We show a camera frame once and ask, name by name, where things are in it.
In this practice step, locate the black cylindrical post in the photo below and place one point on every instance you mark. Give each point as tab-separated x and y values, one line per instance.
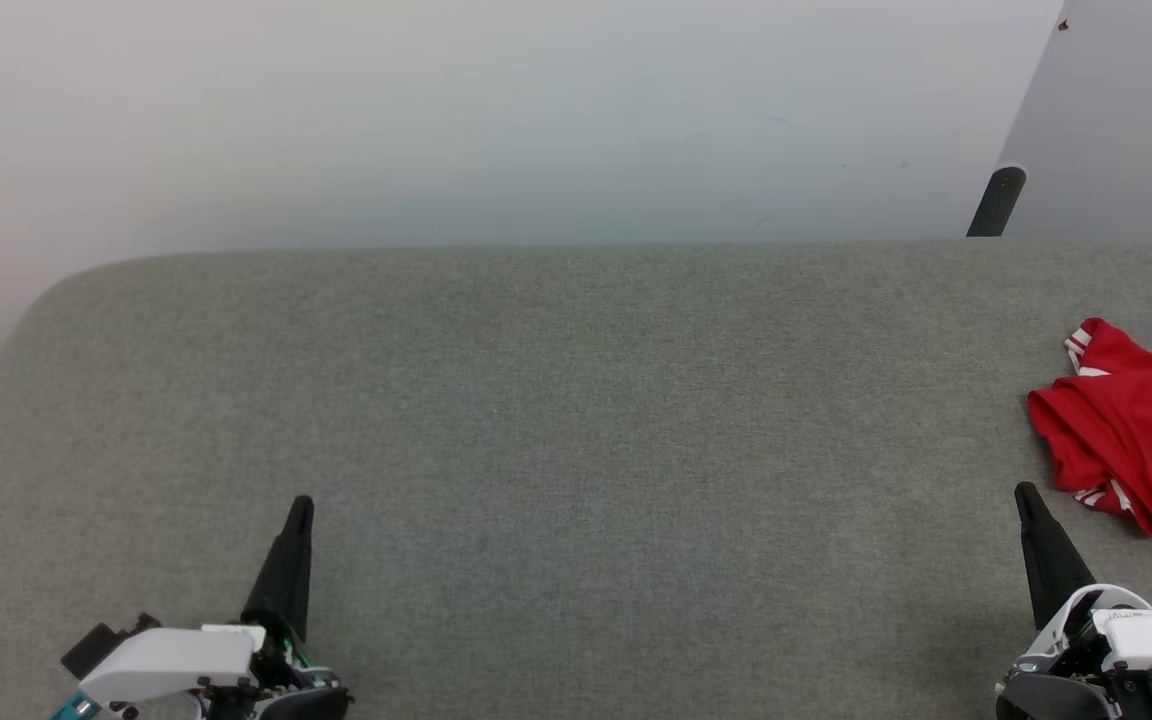
996	202

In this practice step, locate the red jersey with white trim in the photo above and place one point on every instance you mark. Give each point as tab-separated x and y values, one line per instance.
1136	430

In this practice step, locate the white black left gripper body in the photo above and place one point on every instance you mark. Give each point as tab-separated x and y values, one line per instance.
171	662

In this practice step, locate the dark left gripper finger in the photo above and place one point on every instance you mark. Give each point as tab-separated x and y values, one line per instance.
284	580

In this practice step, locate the grey partition panel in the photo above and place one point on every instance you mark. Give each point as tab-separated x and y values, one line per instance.
1126	110

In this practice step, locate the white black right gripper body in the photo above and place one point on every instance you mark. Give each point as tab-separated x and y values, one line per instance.
1116	655

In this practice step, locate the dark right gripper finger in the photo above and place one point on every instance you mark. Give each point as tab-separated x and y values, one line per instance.
1051	560

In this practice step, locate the grey fabric sofa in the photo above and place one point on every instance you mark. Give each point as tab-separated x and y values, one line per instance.
576	450

